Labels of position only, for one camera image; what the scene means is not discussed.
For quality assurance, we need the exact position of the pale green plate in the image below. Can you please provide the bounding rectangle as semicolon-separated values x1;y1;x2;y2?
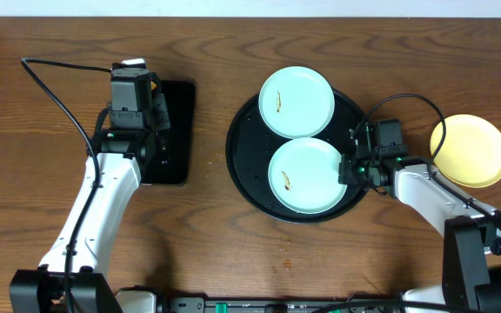
268;137;347;215

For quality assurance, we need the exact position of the yellow plate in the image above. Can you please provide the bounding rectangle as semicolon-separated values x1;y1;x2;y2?
430;114;501;188

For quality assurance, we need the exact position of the light blue plate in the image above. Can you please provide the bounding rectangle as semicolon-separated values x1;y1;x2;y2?
258;66;335;139

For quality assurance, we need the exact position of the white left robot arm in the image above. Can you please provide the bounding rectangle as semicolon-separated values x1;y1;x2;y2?
10;93;170;312

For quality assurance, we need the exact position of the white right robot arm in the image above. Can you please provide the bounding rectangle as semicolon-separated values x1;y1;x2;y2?
338;151;501;312

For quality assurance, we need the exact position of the rectangular black tray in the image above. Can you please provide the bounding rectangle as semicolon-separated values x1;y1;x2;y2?
141;80;196;185

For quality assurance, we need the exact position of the round black tray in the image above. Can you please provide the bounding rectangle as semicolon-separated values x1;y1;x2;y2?
225;90;367;223

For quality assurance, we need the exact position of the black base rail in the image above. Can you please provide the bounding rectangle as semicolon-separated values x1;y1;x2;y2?
163;296;408;313

